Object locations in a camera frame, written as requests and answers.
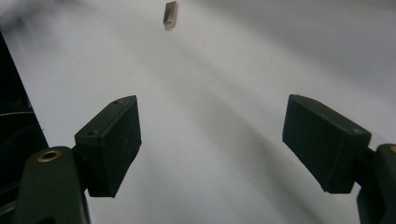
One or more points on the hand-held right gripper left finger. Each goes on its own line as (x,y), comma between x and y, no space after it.
(106,149)

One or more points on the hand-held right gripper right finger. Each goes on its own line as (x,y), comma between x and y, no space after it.
(323,140)

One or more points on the small grey metal block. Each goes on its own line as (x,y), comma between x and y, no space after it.
(170,15)

